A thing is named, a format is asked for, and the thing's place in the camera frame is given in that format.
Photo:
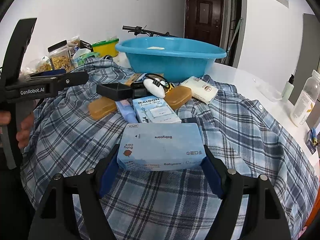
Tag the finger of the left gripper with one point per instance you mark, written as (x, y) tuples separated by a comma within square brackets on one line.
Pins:
[(72, 79), (48, 73)]

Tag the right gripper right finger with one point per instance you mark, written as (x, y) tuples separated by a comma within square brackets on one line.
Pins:
[(265, 217)]

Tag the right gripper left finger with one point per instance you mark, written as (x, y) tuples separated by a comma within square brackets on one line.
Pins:
[(55, 218)]

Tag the amber soap case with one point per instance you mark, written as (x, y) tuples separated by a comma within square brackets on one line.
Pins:
[(178, 96), (101, 107)]

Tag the grey plush pouch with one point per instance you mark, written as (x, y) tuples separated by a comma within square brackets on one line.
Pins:
[(155, 87)]

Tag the light blue Babycare box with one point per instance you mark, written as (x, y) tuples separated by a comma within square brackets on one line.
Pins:
[(160, 147)]

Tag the white tissue pack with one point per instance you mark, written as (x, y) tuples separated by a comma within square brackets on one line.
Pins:
[(200, 90)]

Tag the person's left hand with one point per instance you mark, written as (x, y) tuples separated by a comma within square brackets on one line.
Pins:
[(26, 125)]

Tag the clear jar with cereal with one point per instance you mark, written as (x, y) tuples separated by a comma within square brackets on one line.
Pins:
[(60, 56)]

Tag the green tissue box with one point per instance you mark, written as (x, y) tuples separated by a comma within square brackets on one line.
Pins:
[(81, 55)]

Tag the snack bags pile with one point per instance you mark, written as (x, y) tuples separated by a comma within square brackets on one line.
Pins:
[(43, 64)]

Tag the yellow tub green lid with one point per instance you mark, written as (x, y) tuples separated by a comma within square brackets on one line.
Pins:
[(106, 48)]

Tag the blue plaid shirt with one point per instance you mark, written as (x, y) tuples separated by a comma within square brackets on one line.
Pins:
[(175, 204)]

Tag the black bicycle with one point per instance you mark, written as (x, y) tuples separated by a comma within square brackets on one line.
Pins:
[(137, 30)]

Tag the blue plastic basin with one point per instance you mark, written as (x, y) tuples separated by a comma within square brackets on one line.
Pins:
[(176, 58)]

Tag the white plastic bottle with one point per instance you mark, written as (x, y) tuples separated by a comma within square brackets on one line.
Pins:
[(306, 100)]

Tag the clear plastic lid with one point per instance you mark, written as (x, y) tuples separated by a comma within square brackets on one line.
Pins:
[(267, 90)]

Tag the small green spray bottle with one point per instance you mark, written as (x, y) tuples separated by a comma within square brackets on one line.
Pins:
[(288, 88)]

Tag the dark brown door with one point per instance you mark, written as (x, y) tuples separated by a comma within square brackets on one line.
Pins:
[(203, 20)]

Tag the mop handle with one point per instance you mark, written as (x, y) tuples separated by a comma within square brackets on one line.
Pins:
[(235, 34)]

